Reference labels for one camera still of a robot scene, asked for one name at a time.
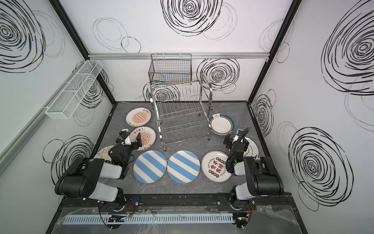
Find blue striped plate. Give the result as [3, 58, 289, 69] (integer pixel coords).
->
[133, 150, 167, 184]
[167, 150, 201, 184]

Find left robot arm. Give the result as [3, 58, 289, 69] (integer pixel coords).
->
[55, 129, 143, 212]

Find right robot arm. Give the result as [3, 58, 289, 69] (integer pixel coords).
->
[223, 128, 284, 210]

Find steel two-tier dish rack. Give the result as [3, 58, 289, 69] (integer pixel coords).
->
[147, 74, 213, 151]

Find orange sunburst plate near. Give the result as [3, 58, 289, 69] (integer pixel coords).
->
[130, 126, 156, 151]

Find orange sunburst plate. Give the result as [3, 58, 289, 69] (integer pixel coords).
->
[130, 126, 156, 151]
[126, 107, 152, 127]

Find green rimmed white plate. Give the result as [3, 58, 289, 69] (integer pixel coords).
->
[208, 113, 235, 136]

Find orange sunburst plate far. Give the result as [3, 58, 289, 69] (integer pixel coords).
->
[126, 107, 152, 127]

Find white plate green emblem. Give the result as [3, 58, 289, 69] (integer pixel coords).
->
[243, 137, 259, 158]

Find white plate red characters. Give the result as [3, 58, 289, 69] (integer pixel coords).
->
[201, 151, 231, 183]

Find cream floral plate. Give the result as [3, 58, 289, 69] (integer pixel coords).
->
[94, 145, 113, 162]

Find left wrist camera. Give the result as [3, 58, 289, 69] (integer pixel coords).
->
[118, 129, 131, 145]

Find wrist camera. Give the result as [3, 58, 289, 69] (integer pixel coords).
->
[234, 129, 243, 141]
[118, 129, 131, 145]

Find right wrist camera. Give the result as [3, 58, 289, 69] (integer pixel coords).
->
[234, 129, 243, 141]

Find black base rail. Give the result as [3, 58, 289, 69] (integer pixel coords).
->
[57, 193, 297, 213]

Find dark wire mesh basket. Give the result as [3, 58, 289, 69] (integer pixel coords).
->
[148, 53, 192, 84]

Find white slotted cable duct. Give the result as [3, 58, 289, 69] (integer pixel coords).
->
[62, 214, 234, 226]

